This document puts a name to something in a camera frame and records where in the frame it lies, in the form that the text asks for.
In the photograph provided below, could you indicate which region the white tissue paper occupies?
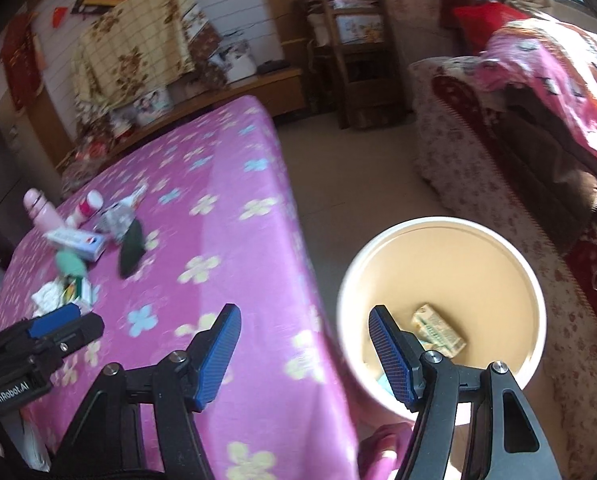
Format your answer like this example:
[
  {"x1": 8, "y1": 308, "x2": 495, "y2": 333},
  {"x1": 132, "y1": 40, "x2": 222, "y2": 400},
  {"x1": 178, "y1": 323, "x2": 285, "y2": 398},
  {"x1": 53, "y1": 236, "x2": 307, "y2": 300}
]
[{"x1": 30, "y1": 281, "x2": 65, "y2": 318}]

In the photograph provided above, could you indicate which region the light blue snack bag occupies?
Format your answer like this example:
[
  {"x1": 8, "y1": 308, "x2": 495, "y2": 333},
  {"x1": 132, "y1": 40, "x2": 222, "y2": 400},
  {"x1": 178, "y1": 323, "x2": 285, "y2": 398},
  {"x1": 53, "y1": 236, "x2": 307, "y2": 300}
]
[{"x1": 377, "y1": 373, "x2": 394, "y2": 396}]

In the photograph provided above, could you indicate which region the green white milk carton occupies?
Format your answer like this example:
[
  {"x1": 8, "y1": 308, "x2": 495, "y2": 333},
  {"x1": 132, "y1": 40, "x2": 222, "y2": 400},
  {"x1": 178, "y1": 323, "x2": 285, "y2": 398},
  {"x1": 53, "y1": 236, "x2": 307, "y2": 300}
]
[{"x1": 411, "y1": 304, "x2": 467, "y2": 359}]

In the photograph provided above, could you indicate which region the green fluffy cloth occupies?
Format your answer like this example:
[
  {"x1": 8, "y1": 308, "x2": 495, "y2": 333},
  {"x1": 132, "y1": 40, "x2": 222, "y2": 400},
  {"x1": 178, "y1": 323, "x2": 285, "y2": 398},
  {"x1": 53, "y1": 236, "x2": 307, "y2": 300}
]
[{"x1": 54, "y1": 249, "x2": 88, "y2": 278}]

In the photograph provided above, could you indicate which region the white blue medicine box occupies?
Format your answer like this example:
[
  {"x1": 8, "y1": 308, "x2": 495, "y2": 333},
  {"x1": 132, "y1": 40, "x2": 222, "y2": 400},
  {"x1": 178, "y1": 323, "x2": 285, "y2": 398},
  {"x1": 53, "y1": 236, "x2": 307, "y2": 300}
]
[{"x1": 44, "y1": 228, "x2": 108, "y2": 262}]

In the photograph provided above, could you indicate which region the dark green packet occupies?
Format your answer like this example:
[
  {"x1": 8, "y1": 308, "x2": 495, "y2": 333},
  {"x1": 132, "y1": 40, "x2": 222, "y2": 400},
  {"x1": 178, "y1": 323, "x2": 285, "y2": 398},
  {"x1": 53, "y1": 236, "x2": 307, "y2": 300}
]
[{"x1": 118, "y1": 219, "x2": 146, "y2": 280}]

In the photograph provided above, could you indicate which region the rainbow logo medicine box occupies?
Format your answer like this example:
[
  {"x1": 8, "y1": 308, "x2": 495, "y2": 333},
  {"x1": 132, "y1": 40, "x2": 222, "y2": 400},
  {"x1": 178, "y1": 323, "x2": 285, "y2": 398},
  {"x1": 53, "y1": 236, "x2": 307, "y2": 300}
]
[{"x1": 62, "y1": 276, "x2": 97, "y2": 313}]

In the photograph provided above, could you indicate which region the cream trash bucket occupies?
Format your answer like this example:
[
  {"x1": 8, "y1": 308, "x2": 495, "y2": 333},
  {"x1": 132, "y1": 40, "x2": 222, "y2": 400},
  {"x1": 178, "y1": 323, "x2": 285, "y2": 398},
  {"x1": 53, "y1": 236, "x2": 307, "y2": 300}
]
[{"x1": 337, "y1": 217, "x2": 547, "y2": 427}]

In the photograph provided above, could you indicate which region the pink water bottle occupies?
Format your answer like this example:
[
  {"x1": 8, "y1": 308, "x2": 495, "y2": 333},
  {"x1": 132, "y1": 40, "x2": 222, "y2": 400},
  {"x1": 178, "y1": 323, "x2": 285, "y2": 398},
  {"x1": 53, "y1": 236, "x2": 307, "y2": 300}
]
[{"x1": 23, "y1": 188, "x2": 65, "y2": 233}]

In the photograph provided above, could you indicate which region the pink floral tablecloth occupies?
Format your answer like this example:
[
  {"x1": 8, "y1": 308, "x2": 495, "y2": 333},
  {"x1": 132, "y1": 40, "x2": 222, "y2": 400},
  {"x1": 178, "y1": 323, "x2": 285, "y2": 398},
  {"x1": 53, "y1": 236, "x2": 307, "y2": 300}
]
[{"x1": 25, "y1": 96, "x2": 358, "y2": 479}]

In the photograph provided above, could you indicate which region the white pink yogurt bottle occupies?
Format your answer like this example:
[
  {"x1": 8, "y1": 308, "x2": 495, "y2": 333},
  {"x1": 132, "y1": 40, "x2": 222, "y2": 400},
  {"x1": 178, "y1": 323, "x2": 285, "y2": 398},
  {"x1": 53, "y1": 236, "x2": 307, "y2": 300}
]
[{"x1": 65, "y1": 190, "x2": 104, "y2": 229}]

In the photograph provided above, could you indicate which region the grey refrigerator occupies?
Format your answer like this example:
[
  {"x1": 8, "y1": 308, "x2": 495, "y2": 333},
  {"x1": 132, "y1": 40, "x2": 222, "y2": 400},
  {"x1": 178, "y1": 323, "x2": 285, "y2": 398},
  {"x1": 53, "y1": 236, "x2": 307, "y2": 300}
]
[{"x1": 0, "y1": 118, "x2": 61, "y2": 252}]

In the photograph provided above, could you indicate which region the floral covered sofa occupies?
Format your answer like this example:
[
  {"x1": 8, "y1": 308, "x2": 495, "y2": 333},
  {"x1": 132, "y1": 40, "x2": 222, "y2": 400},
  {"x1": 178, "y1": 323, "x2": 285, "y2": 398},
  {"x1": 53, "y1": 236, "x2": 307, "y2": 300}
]
[{"x1": 408, "y1": 58, "x2": 597, "y2": 479}]

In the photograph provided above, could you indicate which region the framed photo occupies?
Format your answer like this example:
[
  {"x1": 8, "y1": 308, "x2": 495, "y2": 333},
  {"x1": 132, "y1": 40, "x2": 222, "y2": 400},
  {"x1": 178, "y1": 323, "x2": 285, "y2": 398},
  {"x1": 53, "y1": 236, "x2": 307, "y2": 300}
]
[{"x1": 132, "y1": 88, "x2": 174, "y2": 127}]

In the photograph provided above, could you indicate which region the brown jacket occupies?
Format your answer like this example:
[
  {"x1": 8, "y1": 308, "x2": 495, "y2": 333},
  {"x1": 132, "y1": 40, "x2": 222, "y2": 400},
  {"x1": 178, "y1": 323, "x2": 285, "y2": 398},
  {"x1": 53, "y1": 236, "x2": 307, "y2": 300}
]
[{"x1": 492, "y1": 84, "x2": 597, "y2": 254}]

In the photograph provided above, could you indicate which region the floral cream cloth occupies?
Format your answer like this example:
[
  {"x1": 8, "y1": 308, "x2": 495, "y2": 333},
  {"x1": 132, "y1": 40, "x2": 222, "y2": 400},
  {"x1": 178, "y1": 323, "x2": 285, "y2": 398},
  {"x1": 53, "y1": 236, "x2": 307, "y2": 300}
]
[{"x1": 70, "y1": 0, "x2": 225, "y2": 111}]

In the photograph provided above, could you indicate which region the wooden sideboard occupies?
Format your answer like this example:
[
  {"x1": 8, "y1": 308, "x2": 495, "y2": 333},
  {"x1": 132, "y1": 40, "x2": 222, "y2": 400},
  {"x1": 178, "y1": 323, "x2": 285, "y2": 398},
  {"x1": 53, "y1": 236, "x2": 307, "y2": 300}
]
[{"x1": 55, "y1": 65, "x2": 307, "y2": 172}]

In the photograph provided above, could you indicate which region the pink blanket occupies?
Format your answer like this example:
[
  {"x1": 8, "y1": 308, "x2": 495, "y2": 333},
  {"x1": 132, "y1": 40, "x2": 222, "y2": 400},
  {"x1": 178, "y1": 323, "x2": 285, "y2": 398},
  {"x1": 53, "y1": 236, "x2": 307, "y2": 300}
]
[{"x1": 474, "y1": 18, "x2": 597, "y2": 158}]

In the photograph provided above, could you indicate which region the red cushion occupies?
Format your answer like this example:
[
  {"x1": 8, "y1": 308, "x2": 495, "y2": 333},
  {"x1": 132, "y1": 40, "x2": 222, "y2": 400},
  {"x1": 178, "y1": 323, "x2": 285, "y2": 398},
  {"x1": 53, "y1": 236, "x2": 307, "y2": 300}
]
[{"x1": 453, "y1": 1, "x2": 529, "y2": 53}]

